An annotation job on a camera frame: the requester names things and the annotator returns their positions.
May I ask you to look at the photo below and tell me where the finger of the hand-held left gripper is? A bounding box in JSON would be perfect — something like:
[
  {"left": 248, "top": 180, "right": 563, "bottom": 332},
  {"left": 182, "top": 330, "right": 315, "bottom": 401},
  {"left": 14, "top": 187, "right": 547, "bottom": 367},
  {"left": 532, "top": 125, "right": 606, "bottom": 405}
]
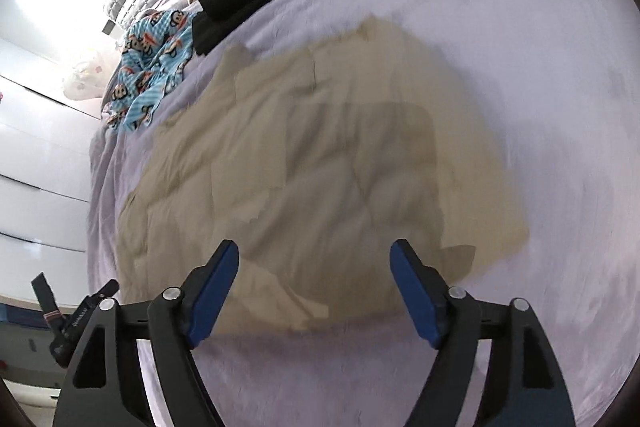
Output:
[
  {"left": 82, "top": 280, "right": 120, "bottom": 308},
  {"left": 31, "top": 272, "right": 64, "bottom": 329}
]

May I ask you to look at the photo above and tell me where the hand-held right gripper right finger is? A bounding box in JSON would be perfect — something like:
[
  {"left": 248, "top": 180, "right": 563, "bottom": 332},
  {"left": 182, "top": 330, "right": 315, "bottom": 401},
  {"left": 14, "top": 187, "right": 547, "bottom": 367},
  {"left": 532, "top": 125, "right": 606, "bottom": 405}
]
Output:
[{"left": 389, "top": 239, "right": 576, "bottom": 427}]

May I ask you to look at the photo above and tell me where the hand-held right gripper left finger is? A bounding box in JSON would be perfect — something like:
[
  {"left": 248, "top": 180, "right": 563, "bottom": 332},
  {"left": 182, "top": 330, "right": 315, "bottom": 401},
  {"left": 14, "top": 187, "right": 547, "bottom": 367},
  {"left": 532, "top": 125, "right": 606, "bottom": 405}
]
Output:
[{"left": 52, "top": 240, "right": 240, "bottom": 427}]

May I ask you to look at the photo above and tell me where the beige puffer jacket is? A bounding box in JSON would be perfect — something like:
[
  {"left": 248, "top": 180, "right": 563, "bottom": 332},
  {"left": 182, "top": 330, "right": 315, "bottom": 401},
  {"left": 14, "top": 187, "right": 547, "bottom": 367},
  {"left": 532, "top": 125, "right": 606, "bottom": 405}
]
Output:
[{"left": 115, "top": 17, "right": 532, "bottom": 334}]

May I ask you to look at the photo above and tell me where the white glossy wardrobe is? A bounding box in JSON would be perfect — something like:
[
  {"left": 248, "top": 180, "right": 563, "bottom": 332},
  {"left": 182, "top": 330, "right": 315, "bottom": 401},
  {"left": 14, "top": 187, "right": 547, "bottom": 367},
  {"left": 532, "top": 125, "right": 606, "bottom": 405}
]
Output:
[{"left": 0, "top": 0, "right": 118, "bottom": 305}]

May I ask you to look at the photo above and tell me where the blue monkey print garment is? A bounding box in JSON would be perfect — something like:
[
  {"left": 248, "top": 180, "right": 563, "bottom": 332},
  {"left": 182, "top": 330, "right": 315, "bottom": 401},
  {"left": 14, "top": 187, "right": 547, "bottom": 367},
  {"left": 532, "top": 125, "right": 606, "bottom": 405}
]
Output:
[{"left": 101, "top": 8, "right": 199, "bottom": 136}]

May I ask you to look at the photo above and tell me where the lilac plush bed blanket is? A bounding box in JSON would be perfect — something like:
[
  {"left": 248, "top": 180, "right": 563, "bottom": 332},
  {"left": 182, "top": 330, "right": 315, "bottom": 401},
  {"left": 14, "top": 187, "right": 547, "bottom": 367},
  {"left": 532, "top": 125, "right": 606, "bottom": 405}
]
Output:
[{"left": 85, "top": 0, "right": 640, "bottom": 427}]

